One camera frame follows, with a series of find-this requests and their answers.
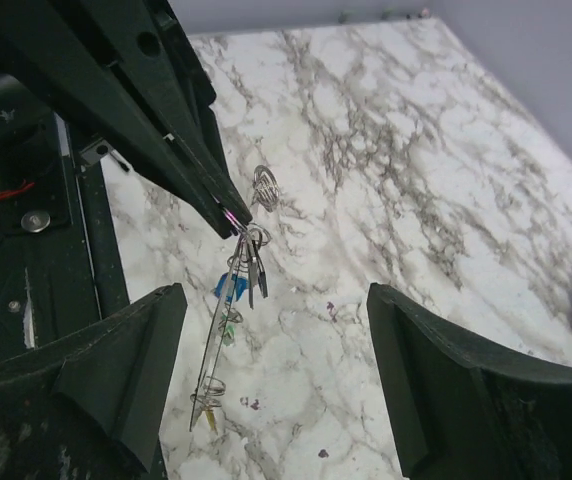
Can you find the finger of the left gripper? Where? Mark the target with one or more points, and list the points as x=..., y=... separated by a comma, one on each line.
x=133, y=76
x=32, y=42

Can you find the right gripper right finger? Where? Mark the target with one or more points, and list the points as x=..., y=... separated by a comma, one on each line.
x=462, y=406

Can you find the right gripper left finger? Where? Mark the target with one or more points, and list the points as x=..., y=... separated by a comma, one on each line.
x=90, y=405

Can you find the key with green tag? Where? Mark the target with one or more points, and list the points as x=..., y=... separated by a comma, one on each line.
x=227, y=326

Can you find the large metal keyring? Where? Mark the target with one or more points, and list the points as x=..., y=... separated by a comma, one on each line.
x=210, y=389

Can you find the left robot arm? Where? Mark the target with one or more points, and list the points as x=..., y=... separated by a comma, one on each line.
x=11, y=115

